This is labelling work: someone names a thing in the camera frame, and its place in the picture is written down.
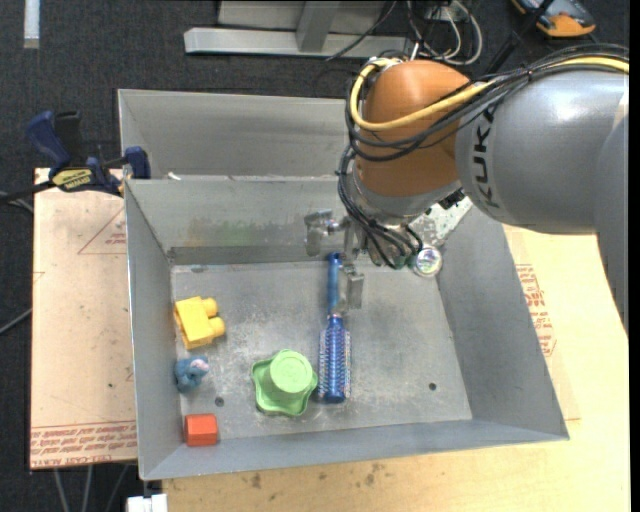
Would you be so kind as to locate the grey metal bin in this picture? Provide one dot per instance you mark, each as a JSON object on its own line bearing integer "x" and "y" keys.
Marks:
{"x": 280, "y": 310}

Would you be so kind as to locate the brown cardboard board, red print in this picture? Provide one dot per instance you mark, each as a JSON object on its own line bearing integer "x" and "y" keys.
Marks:
{"x": 80, "y": 320}

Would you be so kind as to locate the orange-red cube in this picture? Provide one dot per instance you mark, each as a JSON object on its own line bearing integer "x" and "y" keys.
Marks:
{"x": 201, "y": 430}

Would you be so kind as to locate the blue toy animal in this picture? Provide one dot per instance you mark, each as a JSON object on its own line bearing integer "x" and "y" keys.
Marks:
{"x": 189, "y": 374}

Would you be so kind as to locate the blue hairbrush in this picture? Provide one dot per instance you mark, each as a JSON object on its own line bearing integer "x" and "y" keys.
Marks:
{"x": 334, "y": 360}

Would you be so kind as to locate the green cup with star base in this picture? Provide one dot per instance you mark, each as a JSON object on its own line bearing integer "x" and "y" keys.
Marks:
{"x": 287, "y": 375}

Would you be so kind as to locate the black cylinder on white bracket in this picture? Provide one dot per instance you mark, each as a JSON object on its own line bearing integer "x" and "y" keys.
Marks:
{"x": 450, "y": 215}

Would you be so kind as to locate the yellow toy brick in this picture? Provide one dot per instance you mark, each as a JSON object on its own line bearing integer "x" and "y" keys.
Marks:
{"x": 197, "y": 322}

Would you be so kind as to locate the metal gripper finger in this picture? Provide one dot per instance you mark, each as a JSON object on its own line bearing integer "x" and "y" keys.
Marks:
{"x": 316, "y": 232}
{"x": 354, "y": 290}

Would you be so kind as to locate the clear glass ball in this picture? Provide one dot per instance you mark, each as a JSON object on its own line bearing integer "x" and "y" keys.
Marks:
{"x": 428, "y": 261}

